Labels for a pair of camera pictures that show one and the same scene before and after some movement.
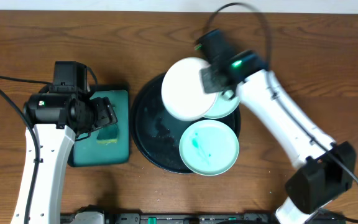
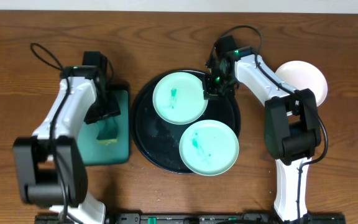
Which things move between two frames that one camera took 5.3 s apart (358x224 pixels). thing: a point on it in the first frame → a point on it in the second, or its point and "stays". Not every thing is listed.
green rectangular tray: x=87 y=152 stays
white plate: x=182 y=91 → x=302 y=75
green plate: x=225 y=103 → x=178 y=98
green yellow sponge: x=108 y=135 stays
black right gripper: x=212 y=79 stays
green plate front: x=209 y=147 stays
